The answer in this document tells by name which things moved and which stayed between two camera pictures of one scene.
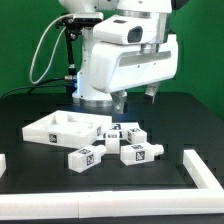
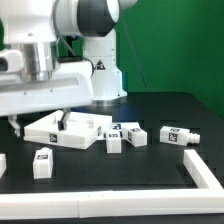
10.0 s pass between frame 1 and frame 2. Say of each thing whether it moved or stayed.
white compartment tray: stayed
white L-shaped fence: stayed
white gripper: moved
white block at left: stayed
